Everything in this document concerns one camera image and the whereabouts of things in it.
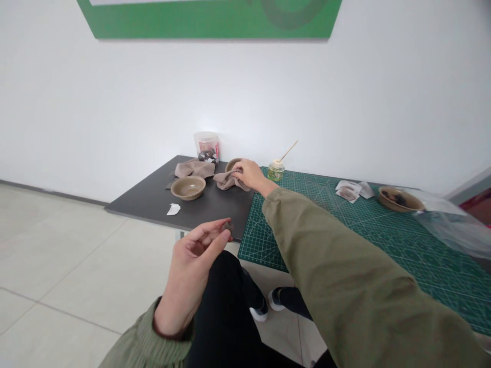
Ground person's left hand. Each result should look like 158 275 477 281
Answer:
160 218 234 309

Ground person's right hand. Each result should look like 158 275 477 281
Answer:
231 158 278 197

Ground beige cloth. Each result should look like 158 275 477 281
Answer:
165 159 216 191
212 168 256 193

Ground small tan ceramic bowl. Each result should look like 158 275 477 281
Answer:
225 156 247 175

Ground small glass bottle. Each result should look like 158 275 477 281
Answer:
267 159 286 182

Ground clear plastic jar red label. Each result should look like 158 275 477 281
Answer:
193 131 220 170

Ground flat beige cloth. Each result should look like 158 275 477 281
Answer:
165 159 216 191

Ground thin wooden stick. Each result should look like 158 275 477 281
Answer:
277 140 300 164

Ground olive ceramic bowl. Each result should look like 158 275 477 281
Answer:
170 175 207 201

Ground torn white packet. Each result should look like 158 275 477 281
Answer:
334 180 362 202

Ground person's legs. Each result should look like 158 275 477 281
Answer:
183 249 339 368

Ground green cutting mat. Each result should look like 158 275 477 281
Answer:
237 165 491 339

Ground brown bowl with dark shards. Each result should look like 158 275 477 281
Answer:
377 185 426 213

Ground clear plastic bag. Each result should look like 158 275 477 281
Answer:
412 189 491 262

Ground green wall board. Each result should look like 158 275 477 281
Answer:
76 0 344 43

